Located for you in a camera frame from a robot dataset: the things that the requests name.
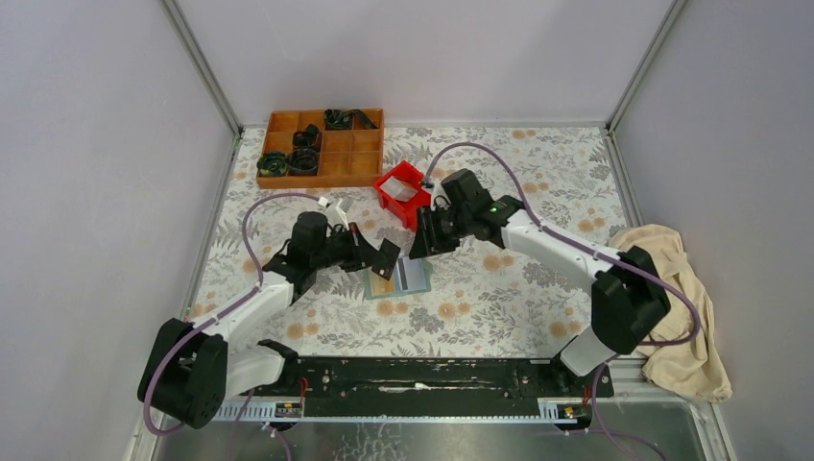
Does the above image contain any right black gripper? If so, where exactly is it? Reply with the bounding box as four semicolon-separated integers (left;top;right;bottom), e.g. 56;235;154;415
409;204;472;260

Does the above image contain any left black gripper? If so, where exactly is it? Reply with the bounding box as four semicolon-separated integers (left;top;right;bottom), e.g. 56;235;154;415
311;223;387;273

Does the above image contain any orange credit card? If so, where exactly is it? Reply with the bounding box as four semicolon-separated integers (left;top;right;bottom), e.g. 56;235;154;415
369;273;396;298

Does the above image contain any white magnetic stripe card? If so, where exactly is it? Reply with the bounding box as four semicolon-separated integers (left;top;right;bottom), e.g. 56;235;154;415
394;256;431;294

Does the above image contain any green card holder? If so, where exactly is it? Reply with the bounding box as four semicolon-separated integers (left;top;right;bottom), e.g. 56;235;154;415
364;255;432;300

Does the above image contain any red plastic bin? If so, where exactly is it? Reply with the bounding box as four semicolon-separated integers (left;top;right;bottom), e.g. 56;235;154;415
373;161;431;231

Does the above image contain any stack of credit cards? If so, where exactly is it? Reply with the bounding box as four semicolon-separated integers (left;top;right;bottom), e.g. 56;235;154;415
380;177;419;202

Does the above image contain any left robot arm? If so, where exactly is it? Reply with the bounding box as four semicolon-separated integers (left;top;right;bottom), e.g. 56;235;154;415
137;211;400;429

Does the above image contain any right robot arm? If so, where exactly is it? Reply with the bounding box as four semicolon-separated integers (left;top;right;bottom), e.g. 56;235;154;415
409;169;671;396

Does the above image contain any orange compartment tray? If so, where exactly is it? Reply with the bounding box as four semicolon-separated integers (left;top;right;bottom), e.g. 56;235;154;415
255;108;385;189

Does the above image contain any beige crumpled cloth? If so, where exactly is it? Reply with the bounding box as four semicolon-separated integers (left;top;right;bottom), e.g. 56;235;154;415
609;225;733;402

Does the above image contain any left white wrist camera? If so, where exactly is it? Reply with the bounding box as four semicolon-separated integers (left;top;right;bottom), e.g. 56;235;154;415
318;197;353;229

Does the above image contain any black ring coil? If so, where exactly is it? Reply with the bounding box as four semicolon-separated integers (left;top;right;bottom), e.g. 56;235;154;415
287;149;321;178

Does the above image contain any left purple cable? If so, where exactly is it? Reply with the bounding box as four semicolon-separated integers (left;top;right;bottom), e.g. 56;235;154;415
141;193;328;461

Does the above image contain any purple cable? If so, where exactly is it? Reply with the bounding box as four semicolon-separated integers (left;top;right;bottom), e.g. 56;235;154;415
422;141;702;461
141;193;328;461

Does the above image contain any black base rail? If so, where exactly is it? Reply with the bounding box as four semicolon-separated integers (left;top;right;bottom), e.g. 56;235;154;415
255;356;614;422

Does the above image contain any black strap coil middle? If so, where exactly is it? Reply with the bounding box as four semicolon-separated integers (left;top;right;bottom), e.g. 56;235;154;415
291;124;323;152

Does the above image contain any black yellow strap coil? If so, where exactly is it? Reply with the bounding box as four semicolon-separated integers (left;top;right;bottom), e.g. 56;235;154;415
256;151;291;179

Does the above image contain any black strap coil top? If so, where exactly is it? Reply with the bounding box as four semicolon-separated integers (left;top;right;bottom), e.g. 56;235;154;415
323;109;379;132

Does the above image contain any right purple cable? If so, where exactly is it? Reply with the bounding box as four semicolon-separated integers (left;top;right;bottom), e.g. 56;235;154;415
422;141;702;461

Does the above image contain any aluminium frame post left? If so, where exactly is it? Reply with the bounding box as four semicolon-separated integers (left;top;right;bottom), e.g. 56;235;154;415
158;0;244;138

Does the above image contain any aluminium frame post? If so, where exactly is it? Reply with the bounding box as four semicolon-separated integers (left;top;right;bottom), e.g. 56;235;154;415
606;0;690;136
158;0;244;138

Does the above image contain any aluminium frame post right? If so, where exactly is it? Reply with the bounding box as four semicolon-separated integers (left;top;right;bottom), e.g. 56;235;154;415
606;0;690;136

